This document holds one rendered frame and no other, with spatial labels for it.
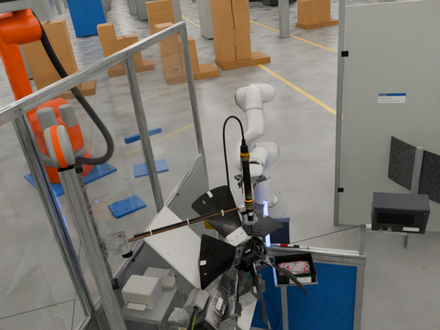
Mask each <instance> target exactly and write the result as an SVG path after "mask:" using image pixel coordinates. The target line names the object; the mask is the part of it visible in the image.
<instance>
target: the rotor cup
mask: <svg viewBox="0 0 440 330"><path fill-rule="evenodd" d="M241 246H243V252H242V256H241V259H240V262H239V264H238V265H235V266H234V267H235V268H236V269H237V270H239V271H240V272H243V273H247V272H249V271H250V268H251V263H252V262H253V263H254V264H255V265H256V264H257V263H256V262H257V261H259V260H261V261H262V260H264V259H266V257H267V254H268V252H267V248H266V246H265V244H264V242H263V241H262V240H261V239H260V238H259V237H257V236H251V237H250V238H248V239H247V240H245V241H243V242H242V243H241V244H238V245H237V246H236V247H241ZM257 246H259V247H260V249H257ZM249 249H250V251H249V252H247V253H246V251H247V250H249ZM261 261H259V262H261ZM259 262H258V263H259Z"/></svg>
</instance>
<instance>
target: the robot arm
mask: <svg viewBox="0 0 440 330"><path fill-rule="evenodd" d="M274 97H275V89H274V87H273V86H271V85H270V84H250V85H249V86H245V87H241V88H239V89H237V91H236V92H235V95H234V99H235V102H236V104H237V106H238V107H239V108H240V109H241V110H242V111H243V112H244V113H245V114H246V122H247V131H246V132H245V134H244V138H245V140H246V144H247V146H248V150H249V155H250V159H249V168H250V177H251V183H252V185H253V195H252V198H253V201H254V208H257V209H264V208H263V200H267V202H268V208H271V207H272V206H274V205H276V203H277V201H278V199H277V197H276V196H275V195H274V194H272V191H271V182H270V168H271V166H272V165H273V163H274V162H275V161H276V159H277V158H278V155H279V147H278V146H277V144H276V143H274V142H271V141H268V142H258V143H255V141H257V140H258V139H259V138H260V137H261V136H262V135H263V134H264V130H265V117H264V115H263V103H265V102H270V101H272V100H273V99H274ZM241 144H242V137H241V138H240V139H239V140H238V143H237V144H236V150H235V158H236V166H237V168H238V169H241V163H240V146H241ZM234 178H235V179H236V180H237V181H238V186H239V189H240V188H241V186H242V178H241V172H240V173H239V174H238V175H235V176H234Z"/></svg>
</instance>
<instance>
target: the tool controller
mask: <svg viewBox="0 0 440 330"><path fill-rule="evenodd" d="M429 215H430V203H429V199H428V195H427V194H404V193H390V192H374V193H373V202H372V208H371V230H379V231H380V232H382V231H387V232H406V233H415V234H424V233H425V231H426V226H427V223H428V218H429Z"/></svg>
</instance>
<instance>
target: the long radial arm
mask: <svg viewBox="0 0 440 330"><path fill-rule="evenodd" d="M233 284H234V280H233V279H232V278H231V277H230V276H229V275H228V274H227V273H226V272H224V273H223V274H222V275H220V276H219V277H218V278H216V279H215V280H214V281H213V282H212V283H211V284H210V285H209V286H207V288H205V291H206V292H208V293H209V297H208V299H207V302H206V305H205V307H204V309H203V310H202V311H200V312H199V314H198V315H196V319H195V322H194V325H196V324H197V323H200V322H201V321H204V320H206V321H207V322H208V323H209V324H210V325H212V326H213V327H214V328H215V329H216V330H218V328H219V324H220V322H221V319H222V317H223V313H224V311H225V307H226V305H227V301H228V299H229V295H230V292H231V289H232V287H233Z"/></svg>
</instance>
